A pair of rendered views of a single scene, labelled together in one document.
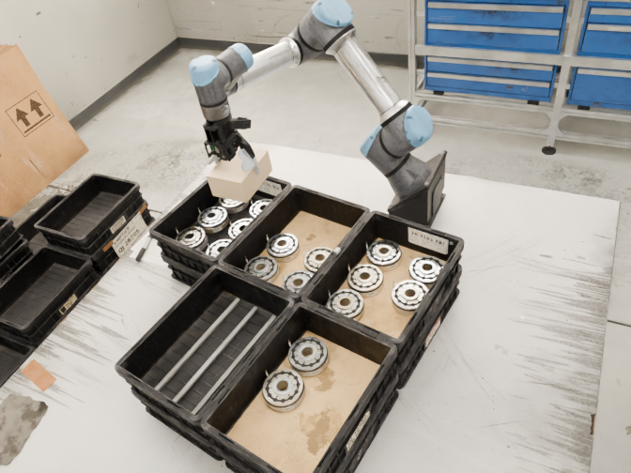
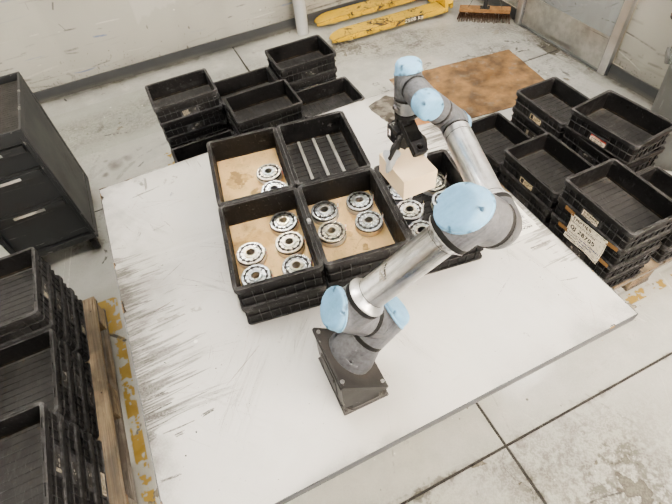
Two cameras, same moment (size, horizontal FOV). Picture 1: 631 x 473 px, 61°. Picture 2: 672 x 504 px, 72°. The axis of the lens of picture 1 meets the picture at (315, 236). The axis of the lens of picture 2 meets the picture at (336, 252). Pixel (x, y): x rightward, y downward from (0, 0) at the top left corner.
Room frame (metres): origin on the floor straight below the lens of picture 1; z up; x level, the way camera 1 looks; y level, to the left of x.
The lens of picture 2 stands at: (1.80, -0.88, 2.11)
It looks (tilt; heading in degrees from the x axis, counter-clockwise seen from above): 51 degrees down; 128
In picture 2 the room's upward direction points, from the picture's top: 7 degrees counter-clockwise
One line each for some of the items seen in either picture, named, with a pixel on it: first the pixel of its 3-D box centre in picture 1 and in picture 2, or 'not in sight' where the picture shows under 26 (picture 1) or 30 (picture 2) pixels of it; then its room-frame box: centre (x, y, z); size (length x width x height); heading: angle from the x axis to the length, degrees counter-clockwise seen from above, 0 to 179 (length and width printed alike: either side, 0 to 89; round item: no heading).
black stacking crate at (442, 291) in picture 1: (385, 283); (270, 245); (0.97, -0.17, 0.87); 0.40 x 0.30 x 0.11; 139
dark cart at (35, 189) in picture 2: not in sight; (26, 179); (-0.86, -0.22, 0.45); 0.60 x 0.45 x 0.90; 147
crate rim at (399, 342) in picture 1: (384, 271); (268, 236); (0.97, -0.17, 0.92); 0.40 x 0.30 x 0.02; 139
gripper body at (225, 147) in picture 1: (222, 135); (404, 126); (1.29, 0.20, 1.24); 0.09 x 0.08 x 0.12; 148
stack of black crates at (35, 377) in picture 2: not in sight; (40, 399); (0.25, -0.99, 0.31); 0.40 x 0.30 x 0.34; 147
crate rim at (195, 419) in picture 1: (207, 335); (321, 147); (0.87, 0.32, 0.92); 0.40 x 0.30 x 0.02; 139
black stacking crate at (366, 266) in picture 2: (299, 250); (351, 224); (1.17, 0.06, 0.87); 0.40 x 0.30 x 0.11; 139
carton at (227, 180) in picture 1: (240, 173); (407, 170); (1.31, 0.18, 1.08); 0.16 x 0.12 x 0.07; 147
